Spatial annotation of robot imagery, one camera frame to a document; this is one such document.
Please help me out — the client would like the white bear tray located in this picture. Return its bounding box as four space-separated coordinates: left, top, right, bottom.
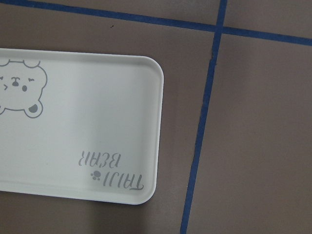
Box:
0 48 164 205

